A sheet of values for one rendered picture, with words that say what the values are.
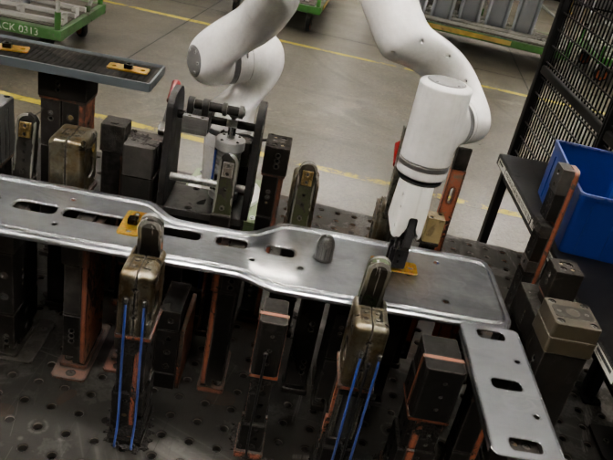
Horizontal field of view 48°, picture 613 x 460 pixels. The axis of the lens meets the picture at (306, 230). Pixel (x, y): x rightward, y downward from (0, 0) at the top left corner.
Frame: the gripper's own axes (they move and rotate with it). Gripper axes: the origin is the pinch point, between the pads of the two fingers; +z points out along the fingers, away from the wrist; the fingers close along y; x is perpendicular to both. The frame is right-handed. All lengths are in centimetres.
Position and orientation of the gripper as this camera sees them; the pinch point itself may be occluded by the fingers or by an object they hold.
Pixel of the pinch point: (397, 253)
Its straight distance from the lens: 123.8
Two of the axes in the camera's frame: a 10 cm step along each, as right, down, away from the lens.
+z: -1.9, 8.6, 4.7
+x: 9.8, 1.8, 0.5
